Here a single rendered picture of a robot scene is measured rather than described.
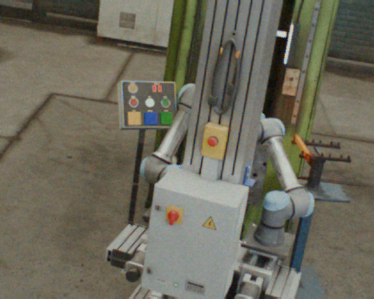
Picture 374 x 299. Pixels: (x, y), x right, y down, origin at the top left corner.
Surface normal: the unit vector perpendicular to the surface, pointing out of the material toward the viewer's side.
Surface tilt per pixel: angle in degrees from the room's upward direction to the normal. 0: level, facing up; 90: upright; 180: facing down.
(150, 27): 90
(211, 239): 91
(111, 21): 90
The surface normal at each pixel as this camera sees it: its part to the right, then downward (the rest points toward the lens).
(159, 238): -0.26, 0.27
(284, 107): 0.00, 0.32
